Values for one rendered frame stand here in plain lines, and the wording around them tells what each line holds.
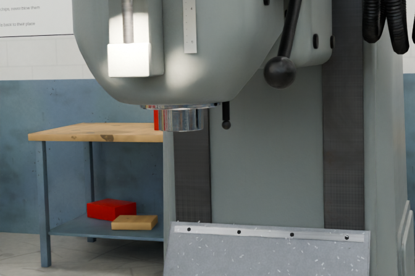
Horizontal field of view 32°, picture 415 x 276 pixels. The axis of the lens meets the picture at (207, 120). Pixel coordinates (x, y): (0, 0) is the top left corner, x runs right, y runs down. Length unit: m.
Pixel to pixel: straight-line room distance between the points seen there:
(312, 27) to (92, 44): 0.27
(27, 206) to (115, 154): 0.88
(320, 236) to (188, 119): 0.44
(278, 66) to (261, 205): 0.53
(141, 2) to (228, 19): 0.08
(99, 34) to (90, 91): 4.82
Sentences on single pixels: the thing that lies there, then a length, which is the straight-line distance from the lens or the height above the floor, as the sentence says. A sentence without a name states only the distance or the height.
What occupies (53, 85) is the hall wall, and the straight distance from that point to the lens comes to 5.68.
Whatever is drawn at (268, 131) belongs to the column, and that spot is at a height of 1.24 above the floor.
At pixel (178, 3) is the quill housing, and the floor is 1.41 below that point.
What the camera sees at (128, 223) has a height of 0.28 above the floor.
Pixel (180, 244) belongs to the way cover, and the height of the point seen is 1.06.
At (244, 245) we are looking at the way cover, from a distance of 1.16.
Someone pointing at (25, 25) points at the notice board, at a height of 1.61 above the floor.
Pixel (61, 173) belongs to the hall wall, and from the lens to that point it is 5.72.
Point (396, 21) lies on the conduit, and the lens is 0.93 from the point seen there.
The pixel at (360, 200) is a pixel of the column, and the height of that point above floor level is 1.14.
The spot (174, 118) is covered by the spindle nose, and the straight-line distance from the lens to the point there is 0.75.
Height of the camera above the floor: 1.36
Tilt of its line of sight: 5 degrees down
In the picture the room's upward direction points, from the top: 2 degrees counter-clockwise
